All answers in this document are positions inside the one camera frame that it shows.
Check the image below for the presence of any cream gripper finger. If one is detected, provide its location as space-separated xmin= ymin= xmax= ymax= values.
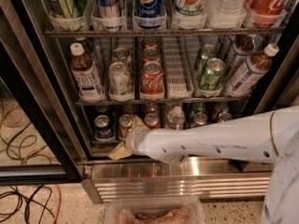
xmin=108 ymin=141 xmax=132 ymax=160
xmin=133 ymin=115 xmax=145 ymax=128

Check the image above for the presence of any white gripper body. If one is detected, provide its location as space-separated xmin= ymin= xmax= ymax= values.
xmin=125 ymin=125 xmax=168 ymax=160

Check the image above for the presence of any orange soda can front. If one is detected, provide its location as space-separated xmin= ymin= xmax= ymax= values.
xmin=119 ymin=114 xmax=133 ymax=140

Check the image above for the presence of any orange soda can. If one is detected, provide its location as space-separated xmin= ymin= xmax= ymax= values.
xmin=122 ymin=104 xmax=135 ymax=116
xmin=119 ymin=114 xmax=133 ymax=140

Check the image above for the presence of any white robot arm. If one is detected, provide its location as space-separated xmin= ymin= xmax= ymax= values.
xmin=109 ymin=105 xmax=299 ymax=224

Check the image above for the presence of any orange soda can rear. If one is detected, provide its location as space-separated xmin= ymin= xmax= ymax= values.
xmin=122 ymin=104 xmax=135 ymax=116

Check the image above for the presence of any red Coke can bottom front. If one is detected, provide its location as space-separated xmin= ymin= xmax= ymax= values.
xmin=144 ymin=113 xmax=160 ymax=130

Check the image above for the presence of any red coke can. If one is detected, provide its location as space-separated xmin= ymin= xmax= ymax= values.
xmin=145 ymin=103 xmax=160 ymax=114
xmin=144 ymin=113 xmax=160 ymax=130

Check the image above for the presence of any red Coke can bottom rear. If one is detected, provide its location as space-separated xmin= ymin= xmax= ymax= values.
xmin=145 ymin=103 xmax=160 ymax=114

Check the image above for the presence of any blue Pepsi can front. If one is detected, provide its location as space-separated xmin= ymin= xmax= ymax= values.
xmin=94 ymin=115 xmax=115 ymax=140

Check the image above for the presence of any blue pepsi can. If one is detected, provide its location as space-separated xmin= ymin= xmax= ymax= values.
xmin=94 ymin=115 xmax=115 ymax=140
xmin=95 ymin=105 xmax=112 ymax=117

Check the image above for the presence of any steel fridge bottom grille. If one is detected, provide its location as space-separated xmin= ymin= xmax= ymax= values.
xmin=81 ymin=157 xmax=273 ymax=203

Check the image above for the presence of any blue Pepsi can rear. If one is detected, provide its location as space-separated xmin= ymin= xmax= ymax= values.
xmin=95 ymin=105 xmax=112 ymax=117

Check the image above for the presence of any white 7up can front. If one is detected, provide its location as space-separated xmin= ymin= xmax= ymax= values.
xmin=108 ymin=62 xmax=134 ymax=102

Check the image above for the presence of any white 7up can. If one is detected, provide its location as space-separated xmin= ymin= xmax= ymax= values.
xmin=112 ymin=47 xmax=132 ymax=65
xmin=108 ymin=62 xmax=134 ymax=102

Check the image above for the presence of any red Coca-Cola can front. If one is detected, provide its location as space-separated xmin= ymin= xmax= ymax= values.
xmin=140 ymin=62 xmax=164 ymax=100

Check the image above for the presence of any red coca-cola can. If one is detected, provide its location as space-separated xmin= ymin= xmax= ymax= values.
xmin=140 ymin=62 xmax=164 ymax=100
xmin=142 ymin=36 xmax=160 ymax=49
xmin=142 ymin=48 xmax=161 ymax=63

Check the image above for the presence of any green can bottom front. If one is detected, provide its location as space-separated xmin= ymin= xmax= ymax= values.
xmin=190 ymin=112 xmax=207 ymax=128

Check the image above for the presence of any green can bottom rear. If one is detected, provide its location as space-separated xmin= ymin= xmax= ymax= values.
xmin=188 ymin=102 xmax=206 ymax=119

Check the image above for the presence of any brown can bottom front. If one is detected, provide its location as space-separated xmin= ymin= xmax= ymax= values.
xmin=218 ymin=112 xmax=233 ymax=122

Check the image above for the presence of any brown can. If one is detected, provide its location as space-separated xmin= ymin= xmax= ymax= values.
xmin=210 ymin=102 xmax=229 ymax=119
xmin=218 ymin=112 xmax=233 ymax=122

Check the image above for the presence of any red Coca-Cola can middle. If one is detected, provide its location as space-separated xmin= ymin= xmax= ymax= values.
xmin=142 ymin=48 xmax=161 ymax=63

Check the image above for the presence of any white 7up can rear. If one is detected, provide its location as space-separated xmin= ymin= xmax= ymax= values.
xmin=112 ymin=47 xmax=132 ymax=65

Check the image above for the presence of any brown can bottom rear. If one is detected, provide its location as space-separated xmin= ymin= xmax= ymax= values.
xmin=210 ymin=102 xmax=229 ymax=119

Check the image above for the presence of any empty white shelf tray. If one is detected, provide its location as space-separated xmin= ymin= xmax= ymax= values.
xmin=162 ymin=37 xmax=193 ymax=99

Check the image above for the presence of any red Coca-Cola can rear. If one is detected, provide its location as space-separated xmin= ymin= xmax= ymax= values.
xmin=142 ymin=36 xmax=160 ymax=49

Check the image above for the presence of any fridge glass door left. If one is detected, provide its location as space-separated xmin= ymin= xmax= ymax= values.
xmin=0 ymin=0 xmax=84 ymax=186

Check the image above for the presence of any green ginger ale can front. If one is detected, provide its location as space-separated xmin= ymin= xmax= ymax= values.
xmin=196 ymin=58 xmax=225 ymax=98

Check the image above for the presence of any green ginger ale can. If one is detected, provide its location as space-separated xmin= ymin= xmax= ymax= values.
xmin=196 ymin=58 xmax=225 ymax=98
xmin=194 ymin=44 xmax=217 ymax=75

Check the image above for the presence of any green ginger ale can rear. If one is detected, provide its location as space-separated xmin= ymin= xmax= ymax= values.
xmin=194 ymin=44 xmax=217 ymax=75

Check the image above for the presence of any Red Bull can top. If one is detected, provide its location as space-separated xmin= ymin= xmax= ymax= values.
xmin=95 ymin=0 xmax=124 ymax=33

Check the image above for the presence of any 7up zero can top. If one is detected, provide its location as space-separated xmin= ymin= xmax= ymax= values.
xmin=174 ymin=0 xmax=206 ymax=29

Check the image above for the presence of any iced tea bottle left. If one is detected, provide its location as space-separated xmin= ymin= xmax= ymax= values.
xmin=70 ymin=43 xmax=105 ymax=103

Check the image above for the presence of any iced tea bottle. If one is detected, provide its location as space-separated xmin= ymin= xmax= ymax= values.
xmin=225 ymin=43 xmax=279 ymax=97
xmin=225 ymin=35 xmax=256 ymax=78
xmin=70 ymin=43 xmax=105 ymax=103

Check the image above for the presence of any clear plastic food container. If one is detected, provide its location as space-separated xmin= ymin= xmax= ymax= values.
xmin=104 ymin=196 xmax=206 ymax=224

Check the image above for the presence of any iced tea bottle right front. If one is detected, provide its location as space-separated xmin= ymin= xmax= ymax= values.
xmin=225 ymin=43 xmax=279 ymax=97

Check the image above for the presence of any iced tea bottle right rear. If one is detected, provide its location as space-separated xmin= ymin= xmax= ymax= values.
xmin=225 ymin=35 xmax=256 ymax=78

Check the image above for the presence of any clear water bottle top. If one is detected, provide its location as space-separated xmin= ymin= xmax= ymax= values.
xmin=206 ymin=0 xmax=246 ymax=29

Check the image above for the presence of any Coca-Cola bottle top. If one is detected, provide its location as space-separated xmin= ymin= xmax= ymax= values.
xmin=244 ymin=0 xmax=288 ymax=28

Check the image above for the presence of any orange cable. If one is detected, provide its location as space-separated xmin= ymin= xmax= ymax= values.
xmin=0 ymin=105 xmax=63 ymax=224

